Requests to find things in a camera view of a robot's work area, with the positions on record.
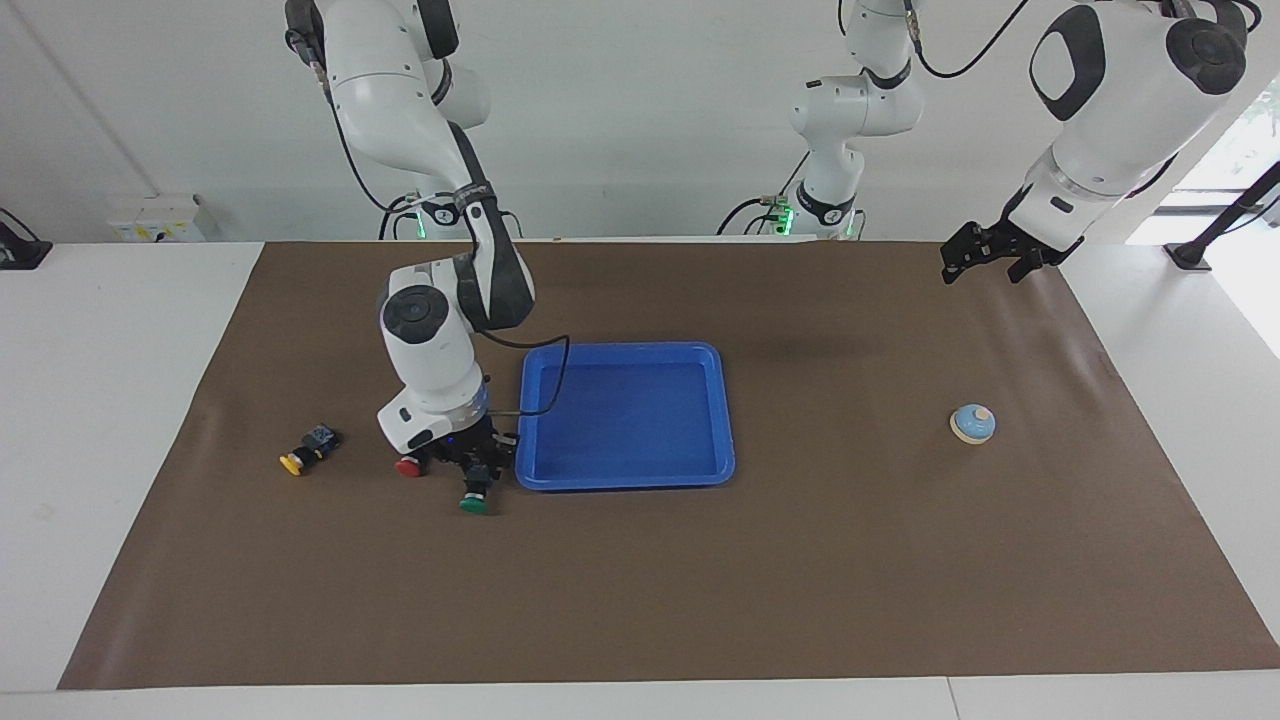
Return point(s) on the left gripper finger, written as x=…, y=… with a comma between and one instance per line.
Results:
x=1021, y=269
x=951, y=272

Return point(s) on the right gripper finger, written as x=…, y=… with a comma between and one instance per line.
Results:
x=469, y=475
x=494, y=475

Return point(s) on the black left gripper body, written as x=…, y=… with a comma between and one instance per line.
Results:
x=990, y=243

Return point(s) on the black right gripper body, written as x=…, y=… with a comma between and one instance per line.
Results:
x=470, y=445

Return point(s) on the green push button switch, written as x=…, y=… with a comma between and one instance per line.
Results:
x=475, y=506

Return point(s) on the red push button switch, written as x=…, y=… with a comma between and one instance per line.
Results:
x=407, y=467

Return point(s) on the blue call bell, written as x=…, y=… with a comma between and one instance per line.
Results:
x=972, y=425

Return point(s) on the yellow push button switch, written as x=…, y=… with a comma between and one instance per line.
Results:
x=305, y=455

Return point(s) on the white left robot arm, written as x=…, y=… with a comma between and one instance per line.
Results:
x=1120, y=110

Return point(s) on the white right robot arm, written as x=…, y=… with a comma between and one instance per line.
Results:
x=430, y=350

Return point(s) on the blue plastic tray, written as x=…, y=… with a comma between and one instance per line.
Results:
x=640, y=420

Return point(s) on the brown table mat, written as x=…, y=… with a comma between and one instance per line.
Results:
x=800, y=580

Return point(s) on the black table clamp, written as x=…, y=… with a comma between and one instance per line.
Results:
x=20, y=255

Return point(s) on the black camera stand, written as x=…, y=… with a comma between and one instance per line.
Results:
x=1190, y=255

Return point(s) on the white wall socket box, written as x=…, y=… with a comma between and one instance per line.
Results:
x=150, y=225

